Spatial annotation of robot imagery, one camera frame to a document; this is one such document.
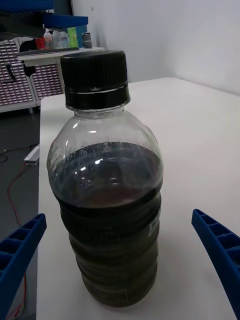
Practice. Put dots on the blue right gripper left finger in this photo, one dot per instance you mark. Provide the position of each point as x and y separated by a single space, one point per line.
17 252

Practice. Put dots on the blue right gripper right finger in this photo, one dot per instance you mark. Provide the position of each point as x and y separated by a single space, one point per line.
226 245

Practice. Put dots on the dark-liquid bottle with black cap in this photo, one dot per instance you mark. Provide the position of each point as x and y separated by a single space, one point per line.
107 225

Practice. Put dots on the white power strip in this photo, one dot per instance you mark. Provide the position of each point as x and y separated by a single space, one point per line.
32 153

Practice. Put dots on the large small-parts drawer cabinet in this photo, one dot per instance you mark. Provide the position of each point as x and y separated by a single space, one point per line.
12 90

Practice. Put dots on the small small-parts drawer cabinet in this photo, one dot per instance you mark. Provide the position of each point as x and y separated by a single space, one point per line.
47 85

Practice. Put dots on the white shelf board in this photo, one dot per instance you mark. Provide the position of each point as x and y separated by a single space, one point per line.
42 56

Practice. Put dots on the clear bottle with white cap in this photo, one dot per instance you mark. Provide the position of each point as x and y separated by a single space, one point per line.
57 40

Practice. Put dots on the green box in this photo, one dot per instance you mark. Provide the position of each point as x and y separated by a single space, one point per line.
72 37

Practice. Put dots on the grey can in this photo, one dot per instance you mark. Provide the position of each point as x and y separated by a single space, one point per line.
87 40

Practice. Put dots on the blue shelf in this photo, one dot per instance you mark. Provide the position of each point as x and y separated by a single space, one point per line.
65 20

